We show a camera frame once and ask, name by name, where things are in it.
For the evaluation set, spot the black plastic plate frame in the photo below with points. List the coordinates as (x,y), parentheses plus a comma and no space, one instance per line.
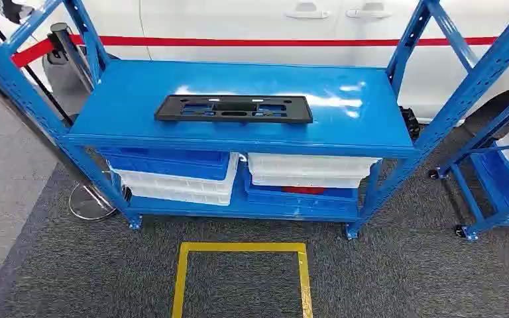
(171,115)

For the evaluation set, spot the blue steel shelf rack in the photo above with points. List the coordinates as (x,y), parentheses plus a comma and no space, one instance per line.
(281,141)

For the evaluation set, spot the white plastic bin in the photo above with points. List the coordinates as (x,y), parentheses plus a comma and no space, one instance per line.
(171,189)
(307,169)

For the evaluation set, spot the red item in bin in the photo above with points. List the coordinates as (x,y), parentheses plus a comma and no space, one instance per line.
(303,190)

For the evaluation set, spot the blue plastic bin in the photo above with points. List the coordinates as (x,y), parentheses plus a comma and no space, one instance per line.
(500,180)
(171,169)
(303,201)

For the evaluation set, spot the red barrier belt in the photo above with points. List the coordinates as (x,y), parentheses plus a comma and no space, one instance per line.
(237,42)

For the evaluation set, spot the white car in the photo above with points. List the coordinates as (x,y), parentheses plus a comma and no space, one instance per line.
(237,22)

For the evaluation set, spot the black ribbed object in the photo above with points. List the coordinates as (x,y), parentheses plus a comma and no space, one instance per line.
(410,123)

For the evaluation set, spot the steel stanchion with round base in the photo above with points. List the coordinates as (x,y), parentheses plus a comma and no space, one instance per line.
(92,206)

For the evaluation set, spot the blue wheeled shelf rack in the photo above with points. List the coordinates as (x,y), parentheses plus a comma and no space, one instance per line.
(467,197)

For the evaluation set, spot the black-headed stanchion post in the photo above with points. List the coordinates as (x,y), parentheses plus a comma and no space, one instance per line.
(61,37)

